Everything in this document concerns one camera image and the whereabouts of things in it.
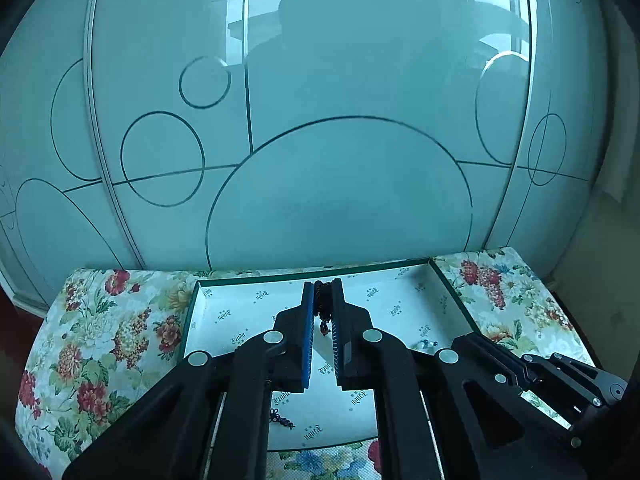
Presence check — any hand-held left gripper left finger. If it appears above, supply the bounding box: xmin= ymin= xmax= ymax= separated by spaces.
xmin=62 ymin=281 xmax=317 ymax=480

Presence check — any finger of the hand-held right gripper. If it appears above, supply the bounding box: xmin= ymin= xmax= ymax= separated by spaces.
xmin=521 ymin=353 xmax=599 ymax=407
xmin=451 ymin=334 xmax=534 ymax=397

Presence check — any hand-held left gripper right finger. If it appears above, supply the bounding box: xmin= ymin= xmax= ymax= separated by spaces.
xmin=331 ymin=278 xmax=588 ymax=480

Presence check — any dark red bead bracelet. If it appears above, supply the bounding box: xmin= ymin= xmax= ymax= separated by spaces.
xmin=314 ymin=281 xmax=335 ymax=338

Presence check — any green box with white lining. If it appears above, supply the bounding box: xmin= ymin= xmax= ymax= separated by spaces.
xmin=179 ymin=258 xmax=482 ymax=453

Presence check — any frosted glass wardrobe door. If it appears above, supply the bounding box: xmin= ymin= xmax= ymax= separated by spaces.
xmin=90 ymin=0 xmax=533 ymax=273
xmin=487 ymin=0 xmax=608 ymax=256
xmin=0 ymin=0 xmax=146 ymax=311

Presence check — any floral tablecloth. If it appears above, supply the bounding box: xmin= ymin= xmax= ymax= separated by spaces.
xmin=15 ymin=246 xmax=598 ymax=480

